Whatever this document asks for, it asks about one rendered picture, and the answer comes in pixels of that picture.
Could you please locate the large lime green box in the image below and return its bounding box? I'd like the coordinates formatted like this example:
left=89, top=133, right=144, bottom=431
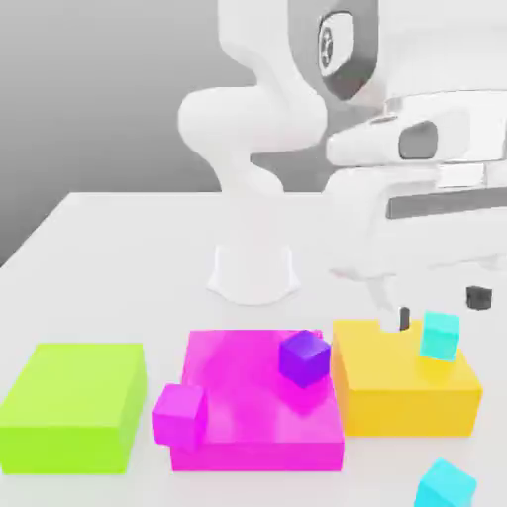
left=0, top=342, right=149, bottom=475

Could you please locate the large orange box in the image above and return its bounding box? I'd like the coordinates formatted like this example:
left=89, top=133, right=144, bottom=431
left=331, top=318, right=484, bottom=439

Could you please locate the small cyan cube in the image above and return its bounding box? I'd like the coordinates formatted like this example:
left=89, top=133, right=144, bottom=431
left=418, top=311, right=461, bottom=362
left=413, top=457, right=478, bottom=507

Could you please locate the small purple cube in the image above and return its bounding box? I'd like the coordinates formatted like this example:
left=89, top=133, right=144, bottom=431
left=277, top=329, right=332, bottom=390

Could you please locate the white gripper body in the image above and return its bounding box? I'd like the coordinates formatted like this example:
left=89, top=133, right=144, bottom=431
left=322, top=159, right=507, bottom=279

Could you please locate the small magenta cube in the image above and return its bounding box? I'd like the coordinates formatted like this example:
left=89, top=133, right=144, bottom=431
left=152, top=382, right=209, bottom=451

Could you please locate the small black cube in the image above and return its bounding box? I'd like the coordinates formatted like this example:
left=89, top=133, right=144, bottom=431
left=465, top=285, right=493, bottom=311

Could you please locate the large magenta box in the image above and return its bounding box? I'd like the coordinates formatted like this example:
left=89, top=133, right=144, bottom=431
left=169, top=328, right=346, bottom=473

